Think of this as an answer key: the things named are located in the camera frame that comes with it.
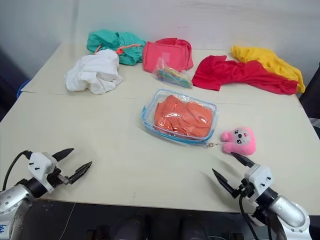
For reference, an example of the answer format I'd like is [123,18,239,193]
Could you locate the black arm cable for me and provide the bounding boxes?
[238,188,273,240]
[1,150,34,191]

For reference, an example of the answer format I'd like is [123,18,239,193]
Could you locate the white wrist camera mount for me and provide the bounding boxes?
[241,164,273,204]
[27,151,57,193]

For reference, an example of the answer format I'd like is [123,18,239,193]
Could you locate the clear bag of colourful items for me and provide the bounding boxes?
[151,56,194,89]

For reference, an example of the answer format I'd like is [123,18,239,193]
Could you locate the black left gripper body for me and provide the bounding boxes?
[46,167,71,189]

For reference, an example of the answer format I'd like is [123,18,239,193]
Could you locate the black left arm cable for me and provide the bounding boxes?
[1,150,34,191]

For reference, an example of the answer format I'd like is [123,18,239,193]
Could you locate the clear pouch with orange cloth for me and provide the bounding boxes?
[141,88,218,148]

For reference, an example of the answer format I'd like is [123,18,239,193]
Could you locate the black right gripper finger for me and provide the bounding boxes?
[231,151,256,169]
[212,168,241,199]

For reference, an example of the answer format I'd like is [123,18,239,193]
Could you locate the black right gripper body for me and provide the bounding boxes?
[232,177,256,200]

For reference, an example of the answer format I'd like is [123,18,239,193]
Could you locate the teal drawstring garment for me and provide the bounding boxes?
[86,29,147,66]

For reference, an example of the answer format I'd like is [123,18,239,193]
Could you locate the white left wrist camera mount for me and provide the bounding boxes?
[27,151,57,193]

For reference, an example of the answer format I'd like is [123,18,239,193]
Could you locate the pink plush toy keychain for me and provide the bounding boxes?
[205,127,257,157]

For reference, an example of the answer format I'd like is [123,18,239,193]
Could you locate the yellow garment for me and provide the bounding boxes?
[231,44,307,94]

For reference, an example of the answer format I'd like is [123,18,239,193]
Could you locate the pink fabric storage box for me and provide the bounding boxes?
[142,37,195,74]

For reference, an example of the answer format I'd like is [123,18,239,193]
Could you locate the white crumpled garment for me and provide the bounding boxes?
[64,48,124,95]

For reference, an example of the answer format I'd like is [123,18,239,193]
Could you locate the red garment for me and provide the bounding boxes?
[191,54,300,95]

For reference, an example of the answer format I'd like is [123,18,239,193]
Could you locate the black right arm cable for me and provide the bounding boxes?
[238,188,273,240]

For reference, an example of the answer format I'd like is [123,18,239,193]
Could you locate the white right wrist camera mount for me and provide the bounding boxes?
[241,164,273,204]

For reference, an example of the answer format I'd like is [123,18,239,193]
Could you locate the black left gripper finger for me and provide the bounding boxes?
[51,147,75,163]
[65,160,93,185]

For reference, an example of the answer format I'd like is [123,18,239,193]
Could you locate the orange cloth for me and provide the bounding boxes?
[152,95,215,139]

